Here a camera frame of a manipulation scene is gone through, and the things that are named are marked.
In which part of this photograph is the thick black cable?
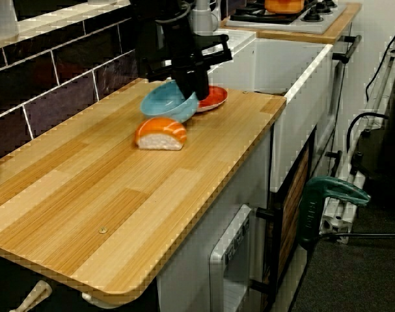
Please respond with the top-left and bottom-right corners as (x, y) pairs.
(346, 112), (390, 157)

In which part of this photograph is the red plate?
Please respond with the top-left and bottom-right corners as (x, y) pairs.
(195, 85), (229, 114)

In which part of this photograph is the salmon sushi toy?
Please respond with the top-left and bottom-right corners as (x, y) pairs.
(134, 116), (188, 152)

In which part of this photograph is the grey toy faucet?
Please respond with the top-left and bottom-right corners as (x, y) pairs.
(191, 0), (221, 36)

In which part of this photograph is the light blue bowl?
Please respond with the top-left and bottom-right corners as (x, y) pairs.
(140, 80), (200, 123)

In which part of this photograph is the black oven bar handle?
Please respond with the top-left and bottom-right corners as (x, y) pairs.
(332, 34), (362, 64)

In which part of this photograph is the white toy kitchen cabinet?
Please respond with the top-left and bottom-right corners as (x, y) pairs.
(156, 125), (275, 312)

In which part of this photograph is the cream wooden handle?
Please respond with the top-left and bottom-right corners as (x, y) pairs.
(10, 279), (52, 312)

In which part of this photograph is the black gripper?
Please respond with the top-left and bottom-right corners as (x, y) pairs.
(141, 14), (234, 100)

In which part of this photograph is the white dishwasher door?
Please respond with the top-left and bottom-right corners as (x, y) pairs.
(208, 203), (252, 312)

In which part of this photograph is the black stove knob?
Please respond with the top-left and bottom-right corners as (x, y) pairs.
(300, 6), (325, 23)
(315, 0), (335, 14)

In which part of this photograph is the orange pot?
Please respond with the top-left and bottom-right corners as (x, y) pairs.
(264, 0), (306, 14)

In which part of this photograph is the black burner grate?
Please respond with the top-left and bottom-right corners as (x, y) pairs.
(230, 0), (318, 24)

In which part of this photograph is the grey stove top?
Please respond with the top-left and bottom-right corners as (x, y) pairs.
(225, 0), (348, 34)

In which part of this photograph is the white oven front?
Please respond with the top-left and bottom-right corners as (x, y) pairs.
(314, 22), (356, 176)

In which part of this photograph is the thin black cable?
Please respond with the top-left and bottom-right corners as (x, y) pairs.
(365, 19), (395, 101)

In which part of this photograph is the white hook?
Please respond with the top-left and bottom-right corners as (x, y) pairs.
(81, 291), (120, 309)

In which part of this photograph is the wooden crate with black frame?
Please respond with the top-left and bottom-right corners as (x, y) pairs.
(261, 125), (318, 312)

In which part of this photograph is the white container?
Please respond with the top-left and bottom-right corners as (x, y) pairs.
(0, 0), (20, 42)

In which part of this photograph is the silver aluminium frame rail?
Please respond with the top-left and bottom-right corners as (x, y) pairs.
(319, 42), (395, 244)

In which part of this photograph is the white toy sink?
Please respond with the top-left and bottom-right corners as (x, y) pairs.
(190, 27), (334, 193)

